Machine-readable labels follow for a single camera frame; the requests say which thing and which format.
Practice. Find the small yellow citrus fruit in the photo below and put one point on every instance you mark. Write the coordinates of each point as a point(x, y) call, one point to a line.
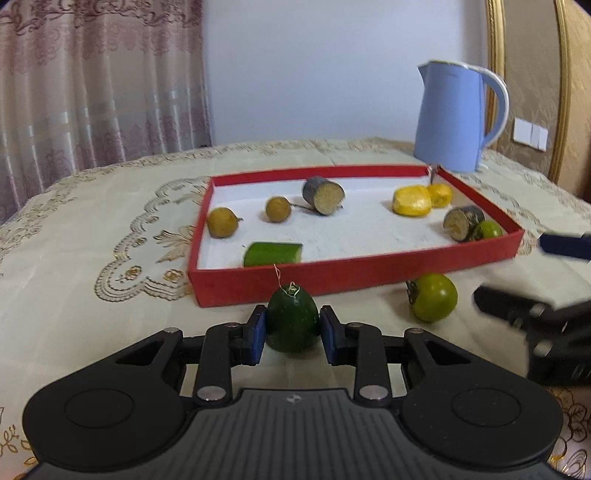
point(441, 194)

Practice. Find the small dark sugarcane piece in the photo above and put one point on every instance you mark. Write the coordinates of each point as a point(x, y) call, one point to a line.
point(461, 223)

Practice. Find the red cardboard box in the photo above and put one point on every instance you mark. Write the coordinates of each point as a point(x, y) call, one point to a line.
point(360, 230)

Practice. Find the white wall switch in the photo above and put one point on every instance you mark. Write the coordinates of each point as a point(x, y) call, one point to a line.
point(531, 134)

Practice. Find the dark green oval fruit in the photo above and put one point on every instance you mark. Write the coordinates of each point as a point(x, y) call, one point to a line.
point(292, 321)

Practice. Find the yellow-brown round fruit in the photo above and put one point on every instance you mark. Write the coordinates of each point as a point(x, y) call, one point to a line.
point(222, 223)
point(278, 209)

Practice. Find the gold framed damask panel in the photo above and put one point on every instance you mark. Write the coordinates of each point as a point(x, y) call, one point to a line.
point(531, 55)

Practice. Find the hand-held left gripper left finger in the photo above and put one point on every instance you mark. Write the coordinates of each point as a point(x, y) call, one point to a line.
point(258, 334)

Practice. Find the small green persimmon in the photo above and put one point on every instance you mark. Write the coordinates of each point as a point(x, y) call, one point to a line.
point(490, 230)

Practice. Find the pink patterned curtain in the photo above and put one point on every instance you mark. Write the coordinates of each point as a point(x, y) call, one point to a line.
point(92, 92)

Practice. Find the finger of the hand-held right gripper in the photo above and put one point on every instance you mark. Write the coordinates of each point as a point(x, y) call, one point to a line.
point(505, 304)
point(565, 245)

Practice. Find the yellow peeled fruit chunk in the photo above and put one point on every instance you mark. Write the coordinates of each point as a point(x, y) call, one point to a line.
point(412, 201)

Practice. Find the large dark sugarcane piece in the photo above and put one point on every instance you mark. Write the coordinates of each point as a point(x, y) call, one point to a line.
point(325, 196)

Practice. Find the green cucumber piece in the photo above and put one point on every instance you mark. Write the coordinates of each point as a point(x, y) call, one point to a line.
point(272, 254)

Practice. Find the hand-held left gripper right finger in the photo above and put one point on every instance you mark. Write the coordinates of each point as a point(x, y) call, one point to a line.
point(330, 337)

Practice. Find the large green persimmon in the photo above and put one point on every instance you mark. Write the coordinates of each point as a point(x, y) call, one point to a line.
point(434, 297)

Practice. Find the blue electric kettle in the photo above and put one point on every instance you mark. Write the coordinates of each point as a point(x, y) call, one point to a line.
point(450, 120)

